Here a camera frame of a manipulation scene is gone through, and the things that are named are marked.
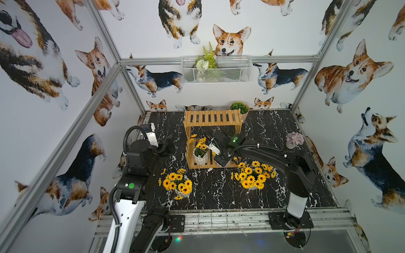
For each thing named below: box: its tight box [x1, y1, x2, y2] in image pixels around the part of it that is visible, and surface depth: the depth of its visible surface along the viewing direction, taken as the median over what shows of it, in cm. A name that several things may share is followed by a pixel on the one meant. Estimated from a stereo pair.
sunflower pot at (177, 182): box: [158, 168, 194, 201], surface depth 75 cm
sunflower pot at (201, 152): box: [193, 137, 209, 165], surface depth 88 cm
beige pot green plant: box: [229, 100, 250, 122], surface depth 112 cm
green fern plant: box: [195, 41, 218, 71], surface depth 84 cm
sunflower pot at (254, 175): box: [230, 160, 277, 190], surface depth 76 cm
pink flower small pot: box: [285, 131, 305, 150], surface depth 96 cm
